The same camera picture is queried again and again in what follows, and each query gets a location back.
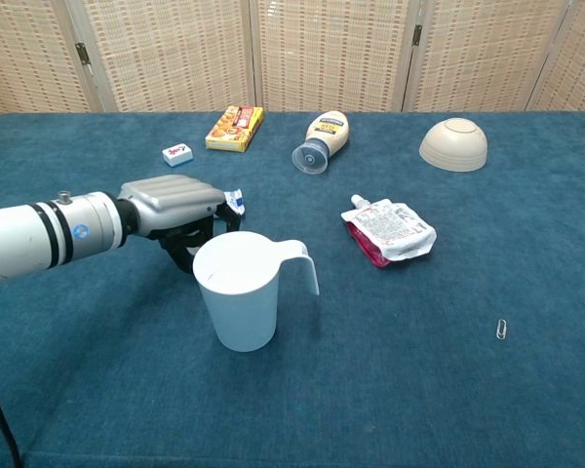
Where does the white blue toothpaste tube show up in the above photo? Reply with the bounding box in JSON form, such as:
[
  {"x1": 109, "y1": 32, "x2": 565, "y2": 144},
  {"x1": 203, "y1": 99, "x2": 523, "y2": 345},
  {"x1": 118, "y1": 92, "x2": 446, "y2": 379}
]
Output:
[{"x1": 223, "y1": 187, "x2": 246, "y2": 216}]

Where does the beige upturned bowl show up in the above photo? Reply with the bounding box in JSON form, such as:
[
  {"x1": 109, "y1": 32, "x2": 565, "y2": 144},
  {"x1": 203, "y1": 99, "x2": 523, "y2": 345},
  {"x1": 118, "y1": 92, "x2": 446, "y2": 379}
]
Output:
[{"x1": 418, "y1": 117, "x2": 489, "y2": 173}]

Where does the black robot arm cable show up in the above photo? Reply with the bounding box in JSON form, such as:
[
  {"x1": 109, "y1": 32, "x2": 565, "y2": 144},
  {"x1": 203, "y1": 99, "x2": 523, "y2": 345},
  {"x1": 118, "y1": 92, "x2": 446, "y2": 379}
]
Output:
[{"x1": 0, "y1": 363, "x2": 23, "y2": 468}]

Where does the bamboo folding screen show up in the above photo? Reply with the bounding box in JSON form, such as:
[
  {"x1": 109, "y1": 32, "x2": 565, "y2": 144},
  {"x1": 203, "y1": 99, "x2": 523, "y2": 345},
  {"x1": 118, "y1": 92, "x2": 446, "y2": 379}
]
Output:
[{"x1": 0, "y1": 0, "x2": 585, "y2": 121}]

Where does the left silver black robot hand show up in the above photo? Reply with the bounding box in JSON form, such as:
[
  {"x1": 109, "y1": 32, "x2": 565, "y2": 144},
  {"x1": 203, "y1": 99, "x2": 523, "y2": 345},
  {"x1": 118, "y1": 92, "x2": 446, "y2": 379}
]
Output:
[{"x1": 116, "y1": 174, "x2": 243, "y2": 274}]

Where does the white cup with handle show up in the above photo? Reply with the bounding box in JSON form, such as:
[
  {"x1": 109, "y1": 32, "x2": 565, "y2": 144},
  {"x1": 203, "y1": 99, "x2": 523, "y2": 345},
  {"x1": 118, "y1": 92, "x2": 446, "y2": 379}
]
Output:
[{"x1": 192, "y1": 230, "x2": 320, "y2": 353}]

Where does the yellow curry box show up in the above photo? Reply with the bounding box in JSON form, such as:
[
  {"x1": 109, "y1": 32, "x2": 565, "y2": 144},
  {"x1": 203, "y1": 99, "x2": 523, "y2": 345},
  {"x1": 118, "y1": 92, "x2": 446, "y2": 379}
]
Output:
[{"x1": 205, "y1": 105, "x2": 265, "y2": 153}]

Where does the white mahjong tile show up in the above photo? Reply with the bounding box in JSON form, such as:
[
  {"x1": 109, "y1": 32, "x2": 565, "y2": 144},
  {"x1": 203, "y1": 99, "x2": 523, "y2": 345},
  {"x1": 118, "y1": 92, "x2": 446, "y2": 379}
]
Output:
[{"x1": 161, "y1": 142, "x2": 195, "y2": 167}]

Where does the white spout pouch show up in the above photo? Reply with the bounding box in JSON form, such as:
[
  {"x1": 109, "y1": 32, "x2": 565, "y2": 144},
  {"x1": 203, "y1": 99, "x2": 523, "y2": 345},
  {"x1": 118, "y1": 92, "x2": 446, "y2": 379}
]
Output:
[{"x1": 340, "y1": 193, "x2": 438, "y2": 268}]

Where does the blue tablecloth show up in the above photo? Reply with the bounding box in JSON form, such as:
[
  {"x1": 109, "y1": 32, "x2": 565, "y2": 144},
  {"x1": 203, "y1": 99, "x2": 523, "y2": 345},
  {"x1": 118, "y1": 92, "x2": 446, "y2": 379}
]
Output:
[{"x1": 0, "y1": 110, "x2": 585, "y2": 468}]

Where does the mayonnaise squeeze bottle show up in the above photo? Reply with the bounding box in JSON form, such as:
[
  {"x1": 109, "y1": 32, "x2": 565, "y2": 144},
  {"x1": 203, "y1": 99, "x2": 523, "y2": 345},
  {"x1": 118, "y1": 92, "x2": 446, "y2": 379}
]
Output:
[{"x1": 292, "y1": 110, "x2": 350, "y2": 175}]

